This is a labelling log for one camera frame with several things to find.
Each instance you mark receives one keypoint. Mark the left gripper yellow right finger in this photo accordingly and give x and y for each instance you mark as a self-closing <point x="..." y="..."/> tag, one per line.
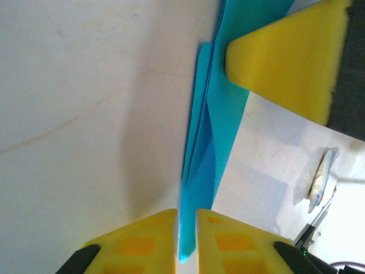
<point x="236" y="248"/>

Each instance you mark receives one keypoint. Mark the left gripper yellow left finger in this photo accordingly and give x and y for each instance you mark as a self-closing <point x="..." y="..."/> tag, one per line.
<point x="137" y="248"/>

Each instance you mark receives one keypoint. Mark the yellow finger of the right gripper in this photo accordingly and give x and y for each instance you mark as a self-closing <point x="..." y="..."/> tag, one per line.
<point x="285" y="57"/>

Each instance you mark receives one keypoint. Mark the blue paper sheet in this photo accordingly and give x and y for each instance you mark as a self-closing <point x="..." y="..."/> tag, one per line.
<point x="222" y="114"/>

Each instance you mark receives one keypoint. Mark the clear plastic wipes packet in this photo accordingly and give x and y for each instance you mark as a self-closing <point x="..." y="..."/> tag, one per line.
<point x="320" y="182"/>

